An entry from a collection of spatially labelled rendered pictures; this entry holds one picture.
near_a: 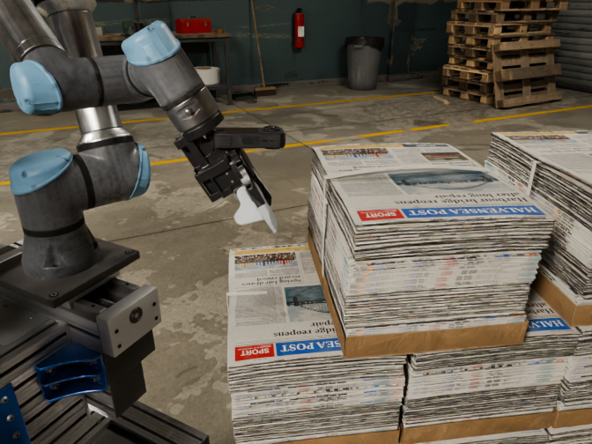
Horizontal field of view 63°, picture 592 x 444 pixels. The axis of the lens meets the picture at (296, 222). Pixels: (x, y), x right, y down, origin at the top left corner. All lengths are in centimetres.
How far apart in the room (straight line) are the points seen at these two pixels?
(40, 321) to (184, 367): 99
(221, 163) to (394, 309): 34
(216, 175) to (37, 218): 41
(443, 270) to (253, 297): 36
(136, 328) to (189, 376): 96
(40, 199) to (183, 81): 42
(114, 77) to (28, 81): 12
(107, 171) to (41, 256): 21
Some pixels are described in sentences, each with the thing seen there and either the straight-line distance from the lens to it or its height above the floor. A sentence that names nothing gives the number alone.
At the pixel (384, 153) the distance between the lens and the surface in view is 93.
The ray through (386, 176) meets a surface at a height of 106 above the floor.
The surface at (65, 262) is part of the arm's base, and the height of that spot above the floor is 85.
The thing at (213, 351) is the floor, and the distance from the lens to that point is 209.
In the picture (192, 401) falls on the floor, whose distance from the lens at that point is 190.
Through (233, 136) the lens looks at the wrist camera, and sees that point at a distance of 77.
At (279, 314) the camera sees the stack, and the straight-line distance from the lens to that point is 86.
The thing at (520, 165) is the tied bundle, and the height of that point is 103.
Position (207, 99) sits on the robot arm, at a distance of 76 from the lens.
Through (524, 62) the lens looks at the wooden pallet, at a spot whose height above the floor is 53.
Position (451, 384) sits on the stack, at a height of 74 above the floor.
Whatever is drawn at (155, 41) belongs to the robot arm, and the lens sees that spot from 74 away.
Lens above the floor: 133
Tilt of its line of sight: 25 degrees down
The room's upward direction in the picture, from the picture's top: straight up
